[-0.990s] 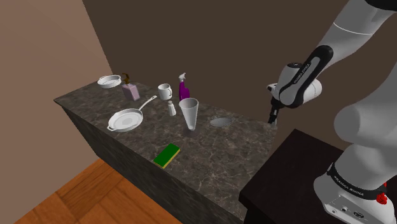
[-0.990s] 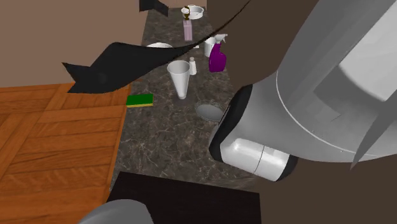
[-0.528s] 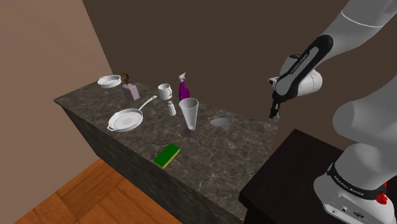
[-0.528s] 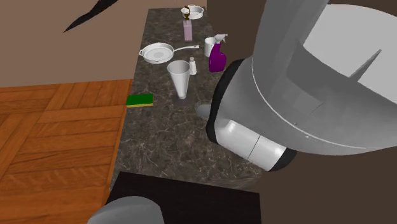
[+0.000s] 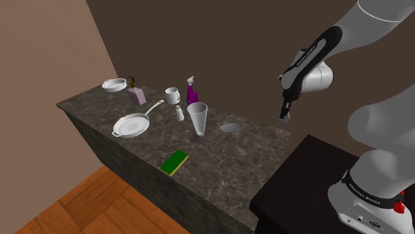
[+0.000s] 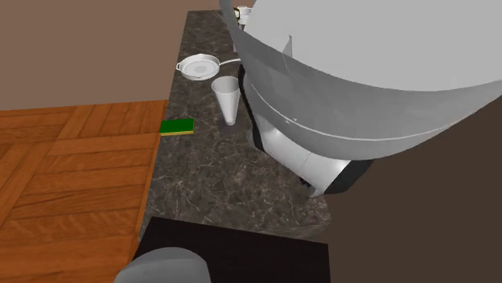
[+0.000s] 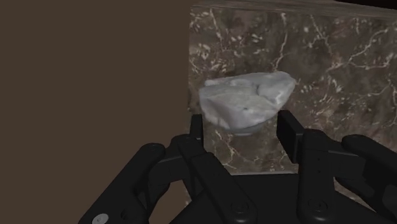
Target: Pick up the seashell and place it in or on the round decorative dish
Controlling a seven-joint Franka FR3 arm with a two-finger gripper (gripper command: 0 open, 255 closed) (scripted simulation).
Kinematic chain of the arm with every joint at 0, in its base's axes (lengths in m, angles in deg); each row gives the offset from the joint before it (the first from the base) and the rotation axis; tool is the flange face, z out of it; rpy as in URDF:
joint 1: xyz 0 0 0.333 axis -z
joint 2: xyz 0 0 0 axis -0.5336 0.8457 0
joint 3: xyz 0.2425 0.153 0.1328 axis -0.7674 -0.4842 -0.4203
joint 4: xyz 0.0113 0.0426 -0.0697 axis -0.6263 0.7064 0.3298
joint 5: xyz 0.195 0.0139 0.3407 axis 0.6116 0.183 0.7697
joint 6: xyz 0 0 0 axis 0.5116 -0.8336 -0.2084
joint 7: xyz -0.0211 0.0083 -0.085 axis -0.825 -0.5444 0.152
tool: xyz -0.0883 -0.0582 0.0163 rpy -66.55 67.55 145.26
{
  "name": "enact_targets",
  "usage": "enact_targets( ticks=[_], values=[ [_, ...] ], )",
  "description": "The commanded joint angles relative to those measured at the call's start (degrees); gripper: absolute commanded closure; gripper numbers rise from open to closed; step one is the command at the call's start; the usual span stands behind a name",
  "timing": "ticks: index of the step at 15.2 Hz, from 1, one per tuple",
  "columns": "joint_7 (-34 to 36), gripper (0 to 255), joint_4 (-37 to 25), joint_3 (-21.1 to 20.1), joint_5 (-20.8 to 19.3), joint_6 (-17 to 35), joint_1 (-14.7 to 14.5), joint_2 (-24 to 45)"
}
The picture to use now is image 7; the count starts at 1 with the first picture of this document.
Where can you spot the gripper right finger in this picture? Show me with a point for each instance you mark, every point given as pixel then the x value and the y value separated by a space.
pixel 319 161

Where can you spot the pale grey crumpled lump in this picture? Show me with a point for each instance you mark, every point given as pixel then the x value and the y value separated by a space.
pixel 245 100

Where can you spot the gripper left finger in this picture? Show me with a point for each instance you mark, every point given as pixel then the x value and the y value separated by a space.
pixel 198 167

